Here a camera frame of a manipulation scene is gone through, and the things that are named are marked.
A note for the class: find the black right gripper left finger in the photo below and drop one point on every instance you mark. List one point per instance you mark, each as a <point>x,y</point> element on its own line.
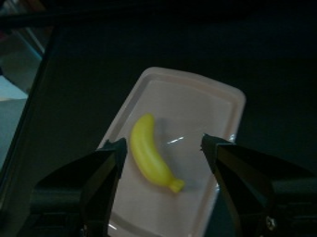
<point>89,182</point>

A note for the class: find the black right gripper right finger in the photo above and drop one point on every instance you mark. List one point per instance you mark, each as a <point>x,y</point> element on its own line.
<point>256,182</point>

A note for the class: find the yellow toy banana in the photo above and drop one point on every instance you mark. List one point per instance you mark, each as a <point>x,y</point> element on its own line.
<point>149,154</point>

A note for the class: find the pink rectangular plate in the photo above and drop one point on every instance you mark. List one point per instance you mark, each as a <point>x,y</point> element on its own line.
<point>187,105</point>

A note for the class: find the black frame post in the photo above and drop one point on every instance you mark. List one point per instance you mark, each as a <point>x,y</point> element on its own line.
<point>25,123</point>

